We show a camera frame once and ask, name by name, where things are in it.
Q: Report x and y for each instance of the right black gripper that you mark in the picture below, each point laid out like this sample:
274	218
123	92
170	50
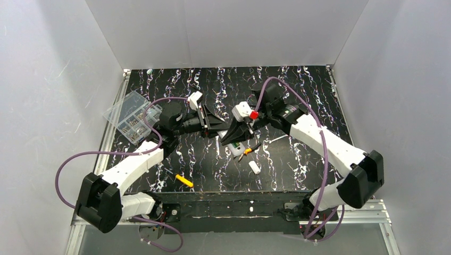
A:
249	125

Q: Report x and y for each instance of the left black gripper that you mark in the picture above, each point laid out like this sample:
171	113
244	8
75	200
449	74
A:
203	122

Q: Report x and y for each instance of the white remote control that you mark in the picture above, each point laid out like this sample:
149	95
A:
236	149

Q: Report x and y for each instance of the white battery cover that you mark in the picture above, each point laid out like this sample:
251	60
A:
254	167

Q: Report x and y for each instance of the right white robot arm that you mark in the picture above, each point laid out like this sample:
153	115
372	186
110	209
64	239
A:
362	172

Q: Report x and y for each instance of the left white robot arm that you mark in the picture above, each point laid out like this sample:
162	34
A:
102	199

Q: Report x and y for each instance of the clear plastic screw box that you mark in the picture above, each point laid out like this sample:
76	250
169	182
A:
127	116

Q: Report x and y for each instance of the orange handled pliers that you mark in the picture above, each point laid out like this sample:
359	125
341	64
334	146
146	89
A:
249	150

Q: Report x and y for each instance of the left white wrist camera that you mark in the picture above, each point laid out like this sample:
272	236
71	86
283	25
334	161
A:
195	99

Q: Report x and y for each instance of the yellow handled screwdriver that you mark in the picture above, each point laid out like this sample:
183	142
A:
182	179

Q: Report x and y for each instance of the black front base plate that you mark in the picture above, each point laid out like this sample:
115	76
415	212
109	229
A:
226	212

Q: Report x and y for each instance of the aluminium frame rail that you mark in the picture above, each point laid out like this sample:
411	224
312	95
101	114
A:
356	231

